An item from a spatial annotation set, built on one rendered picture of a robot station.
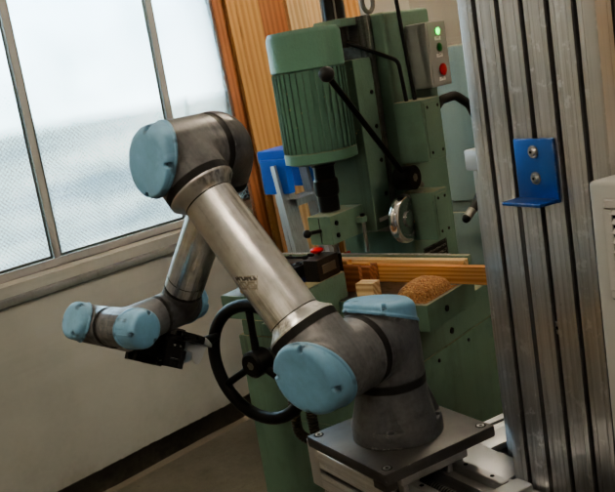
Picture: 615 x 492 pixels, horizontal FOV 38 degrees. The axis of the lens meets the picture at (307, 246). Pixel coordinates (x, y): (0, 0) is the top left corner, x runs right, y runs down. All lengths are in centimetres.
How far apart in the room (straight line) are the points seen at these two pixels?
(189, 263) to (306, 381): 45
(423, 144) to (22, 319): 162
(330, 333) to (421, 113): 98
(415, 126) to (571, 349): 100
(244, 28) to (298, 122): 166
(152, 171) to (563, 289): 64
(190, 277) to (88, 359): 173
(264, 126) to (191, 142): 228
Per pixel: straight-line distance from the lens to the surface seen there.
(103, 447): 348
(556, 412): 140
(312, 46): 206
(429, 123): 221
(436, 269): 204
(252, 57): 371
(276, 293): 134
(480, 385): 238
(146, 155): 143
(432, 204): 219
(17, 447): 329
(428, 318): 190
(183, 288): 171
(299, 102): 207
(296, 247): 306
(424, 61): 229
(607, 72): 120
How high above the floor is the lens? 143
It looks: 11 degrees down
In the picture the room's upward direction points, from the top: 9 degrees counter-clockwise
